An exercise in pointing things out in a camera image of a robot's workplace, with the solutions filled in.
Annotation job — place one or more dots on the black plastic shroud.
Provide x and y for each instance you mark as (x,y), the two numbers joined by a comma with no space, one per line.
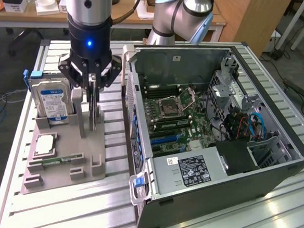
(235,156)

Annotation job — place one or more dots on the silver CPU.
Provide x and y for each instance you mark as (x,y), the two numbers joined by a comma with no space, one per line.
(44,144)

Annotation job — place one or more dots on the perforated metal disk bay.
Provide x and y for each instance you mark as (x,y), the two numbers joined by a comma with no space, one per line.
(221,96)

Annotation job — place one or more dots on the open black PC case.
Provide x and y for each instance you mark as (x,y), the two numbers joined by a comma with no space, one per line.
(213,207)

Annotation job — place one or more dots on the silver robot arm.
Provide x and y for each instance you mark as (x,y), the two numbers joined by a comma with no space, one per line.
(78,12)

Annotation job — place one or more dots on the wooden cabinet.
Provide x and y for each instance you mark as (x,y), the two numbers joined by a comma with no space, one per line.
(252,22)

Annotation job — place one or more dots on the black floor box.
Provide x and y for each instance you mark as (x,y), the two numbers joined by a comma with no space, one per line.
(277,55)

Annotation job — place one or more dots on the green RAM stick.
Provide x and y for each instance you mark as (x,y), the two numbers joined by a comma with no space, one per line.
(56,160)

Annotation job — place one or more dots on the metal socket cover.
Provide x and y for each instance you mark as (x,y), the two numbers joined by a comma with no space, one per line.
(192,94)

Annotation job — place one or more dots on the CPU socket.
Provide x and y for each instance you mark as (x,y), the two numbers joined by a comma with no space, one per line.
(169,107)

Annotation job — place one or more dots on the white tray with round hollow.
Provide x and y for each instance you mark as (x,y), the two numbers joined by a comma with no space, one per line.
(47,6)

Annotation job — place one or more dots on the grey parts rack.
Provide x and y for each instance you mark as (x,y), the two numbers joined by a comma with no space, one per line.
(64,170)

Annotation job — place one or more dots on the small white labelled box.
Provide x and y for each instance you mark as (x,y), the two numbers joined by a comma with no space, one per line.
(63,7)

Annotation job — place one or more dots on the blue expansion slot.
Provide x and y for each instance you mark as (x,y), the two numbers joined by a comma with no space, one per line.
(163,141)

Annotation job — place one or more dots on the white box with black lid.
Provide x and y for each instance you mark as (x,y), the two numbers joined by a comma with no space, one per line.
(14,6)

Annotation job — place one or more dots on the green motherboard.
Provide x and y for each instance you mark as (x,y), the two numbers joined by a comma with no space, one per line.
(199,114)

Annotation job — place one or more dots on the blue case latch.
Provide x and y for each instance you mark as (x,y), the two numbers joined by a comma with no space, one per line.
(138,183)

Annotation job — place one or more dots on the hard disk with blue rails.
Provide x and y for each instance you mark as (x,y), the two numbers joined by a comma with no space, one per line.
(51,101)

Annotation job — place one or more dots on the white paper stack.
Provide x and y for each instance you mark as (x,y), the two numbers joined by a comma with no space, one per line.
(146,14)

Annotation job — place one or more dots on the grey power supply unit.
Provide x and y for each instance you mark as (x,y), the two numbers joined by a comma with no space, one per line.
(163,172)

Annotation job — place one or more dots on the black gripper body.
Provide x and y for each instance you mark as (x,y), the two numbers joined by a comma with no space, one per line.
(90,49)

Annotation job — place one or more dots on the graphics card with metal bracket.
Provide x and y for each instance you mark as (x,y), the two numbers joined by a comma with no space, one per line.
(94,115)

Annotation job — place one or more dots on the white metal table frame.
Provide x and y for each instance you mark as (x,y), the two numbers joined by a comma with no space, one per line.
(280,43)

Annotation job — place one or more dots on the silver chipset heatsink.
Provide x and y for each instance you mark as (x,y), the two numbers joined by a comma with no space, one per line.
(196,145)

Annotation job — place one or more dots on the white box with red button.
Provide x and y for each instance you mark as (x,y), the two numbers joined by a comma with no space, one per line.
(274,43)

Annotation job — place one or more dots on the grey disk bay bracket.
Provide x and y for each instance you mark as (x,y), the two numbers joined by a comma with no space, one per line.
(283,154)

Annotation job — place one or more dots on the wooden desk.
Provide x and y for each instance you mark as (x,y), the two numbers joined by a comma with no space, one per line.
(31,16)

